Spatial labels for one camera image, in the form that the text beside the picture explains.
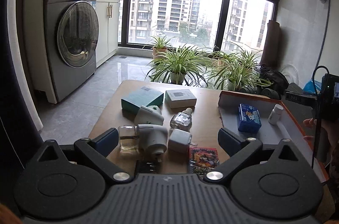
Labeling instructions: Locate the colourful card pack box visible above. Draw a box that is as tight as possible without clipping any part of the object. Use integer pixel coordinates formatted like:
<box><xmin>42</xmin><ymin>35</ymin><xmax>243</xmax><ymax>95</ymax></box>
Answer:
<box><xmin>188</xmin><ymin>147</ymin><xmax>220</xmax><ymax>177</ymax></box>

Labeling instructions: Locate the white repellent plug with bottle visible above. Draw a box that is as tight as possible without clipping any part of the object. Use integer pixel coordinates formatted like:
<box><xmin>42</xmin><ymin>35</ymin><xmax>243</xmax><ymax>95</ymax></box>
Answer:
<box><xmin>118</xmin><ymin>124</ymin><xmax>168</xmax><ymax>163</ymax></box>

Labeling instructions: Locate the white cube charger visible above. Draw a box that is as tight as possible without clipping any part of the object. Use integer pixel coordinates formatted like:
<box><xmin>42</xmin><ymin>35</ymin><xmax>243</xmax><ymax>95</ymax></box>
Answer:
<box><xmin>168</xmin><ymin>129</ymin><xmax>192</xmax><ymax>153</ymax></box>

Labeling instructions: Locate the white green mosquito repellent plug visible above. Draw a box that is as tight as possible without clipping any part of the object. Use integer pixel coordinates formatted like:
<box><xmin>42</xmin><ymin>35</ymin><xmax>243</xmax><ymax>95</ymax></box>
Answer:
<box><xmin>134</xmin><ymin>105</ymin><xmax>164</xmax><ymax>125</ymax></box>

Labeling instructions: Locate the clear liquid refill bottle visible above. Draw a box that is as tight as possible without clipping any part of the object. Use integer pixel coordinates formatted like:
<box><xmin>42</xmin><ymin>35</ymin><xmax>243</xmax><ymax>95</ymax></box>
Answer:
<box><xmin>170</xmin><ymin>108</ymin><xmax>193</xmax><ymax>132</ymax></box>

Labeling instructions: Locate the teal cardboard box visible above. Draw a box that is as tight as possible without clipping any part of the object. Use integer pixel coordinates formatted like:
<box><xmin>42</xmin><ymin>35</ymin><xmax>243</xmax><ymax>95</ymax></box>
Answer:
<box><xmin>121</xmin><ymin>86</ymin><xmax>164</xmax><ymax>115</ymax></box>

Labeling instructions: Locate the white grey small box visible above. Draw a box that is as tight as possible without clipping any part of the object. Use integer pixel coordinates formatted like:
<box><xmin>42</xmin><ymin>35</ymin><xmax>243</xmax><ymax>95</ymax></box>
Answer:
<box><xmin>165</xmin><ymin>89</ymin><xmax>197</xmax><ymax>109</ymax></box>

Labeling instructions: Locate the person's right hand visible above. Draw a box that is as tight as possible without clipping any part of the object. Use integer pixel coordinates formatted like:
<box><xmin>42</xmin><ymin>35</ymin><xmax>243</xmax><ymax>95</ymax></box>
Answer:
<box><xmin>303</xmin><ymin>118</ymin><xmax>338</xmax><ymax>168</ymax></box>

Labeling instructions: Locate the blue tin box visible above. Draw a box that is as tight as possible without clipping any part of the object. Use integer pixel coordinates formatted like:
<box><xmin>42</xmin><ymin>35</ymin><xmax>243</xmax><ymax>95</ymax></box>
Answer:
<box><xmin>237</xmin><ymin>104</ymin><xmax>261</xmax><ymax>134</ymax></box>

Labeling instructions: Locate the orange-edged cardboard tray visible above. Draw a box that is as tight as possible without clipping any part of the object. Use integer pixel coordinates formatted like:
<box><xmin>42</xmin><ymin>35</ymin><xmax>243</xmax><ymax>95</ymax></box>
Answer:
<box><xmin>218</xmin><ymin>91</ymin><xmax>328</xmax><ymax>183</ymax></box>

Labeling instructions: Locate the small white pill bottle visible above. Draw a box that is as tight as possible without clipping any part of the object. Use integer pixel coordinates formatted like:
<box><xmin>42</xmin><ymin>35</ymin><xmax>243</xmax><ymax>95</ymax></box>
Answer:
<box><xmin>268</xmin><ymin>104</ymin><xmax>284</xmax><ymax>125</ymax></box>

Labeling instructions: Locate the black dumbbell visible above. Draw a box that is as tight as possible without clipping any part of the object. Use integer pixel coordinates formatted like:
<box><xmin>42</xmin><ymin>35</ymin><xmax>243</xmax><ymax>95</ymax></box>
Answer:
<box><xmin>239</xmin><ymin>86</ymin><xmax>281</xmax><ymax>100</ymax></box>

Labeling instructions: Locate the black bag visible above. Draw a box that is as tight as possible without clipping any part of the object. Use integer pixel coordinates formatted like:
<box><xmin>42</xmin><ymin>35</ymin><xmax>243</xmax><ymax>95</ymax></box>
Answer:
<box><xmin>259</xmin><ymin>64</ymin><xmax>289</xmax><ymax>97</ymax></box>

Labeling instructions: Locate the spider plant on right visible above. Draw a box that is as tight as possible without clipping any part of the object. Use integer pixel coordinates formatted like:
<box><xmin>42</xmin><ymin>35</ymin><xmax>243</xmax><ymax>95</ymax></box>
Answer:
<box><xmin>206</xmin><ymin>47</ymin><xmax>272</xmax><ymax>91</ymax></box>

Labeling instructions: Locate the blue plastic stool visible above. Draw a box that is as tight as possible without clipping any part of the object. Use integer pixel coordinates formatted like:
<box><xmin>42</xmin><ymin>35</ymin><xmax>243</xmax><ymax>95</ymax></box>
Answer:
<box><xmin>303</xmin><ymin>79</ymin><xmax>322</xmax><ymax>95</ymax></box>

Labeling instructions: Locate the white fan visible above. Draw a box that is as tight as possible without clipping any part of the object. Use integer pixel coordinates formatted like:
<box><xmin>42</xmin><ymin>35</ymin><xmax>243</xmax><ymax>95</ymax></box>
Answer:
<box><xmin>279</xmin><ymin>64</ymin><xmax>299</xmax><ymax>85</ymax></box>

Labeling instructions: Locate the brown rolled mat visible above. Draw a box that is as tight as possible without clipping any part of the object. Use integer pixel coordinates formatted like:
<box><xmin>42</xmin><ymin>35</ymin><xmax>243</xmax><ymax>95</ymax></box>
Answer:
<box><xmin>260</xmin><ymin>20</ymin><xmax>280</xmax><ymax>68</ymax></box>

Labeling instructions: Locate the spider plant in white pot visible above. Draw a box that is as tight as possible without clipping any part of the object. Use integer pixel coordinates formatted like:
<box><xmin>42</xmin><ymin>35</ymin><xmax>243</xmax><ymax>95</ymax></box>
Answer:
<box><xmin>146</xmin><ymin>44</ymin><xmax>210</xmax><ymax>87</ymax></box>

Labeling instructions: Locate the spider plant in terracotta pot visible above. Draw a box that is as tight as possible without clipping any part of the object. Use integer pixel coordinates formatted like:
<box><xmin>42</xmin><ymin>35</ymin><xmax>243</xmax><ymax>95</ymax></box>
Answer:
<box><xmin>144</xmin><ymin>35</ymin><xmax>172</xmax><ymax>59</ymax></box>

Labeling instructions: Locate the silver front-load washing machine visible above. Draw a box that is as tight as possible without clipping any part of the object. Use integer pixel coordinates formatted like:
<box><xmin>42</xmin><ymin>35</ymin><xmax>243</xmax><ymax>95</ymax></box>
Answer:
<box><xmin>44</xmin><ymin>0</ymin><xmax>99</xmax><ymax>104</ymax></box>

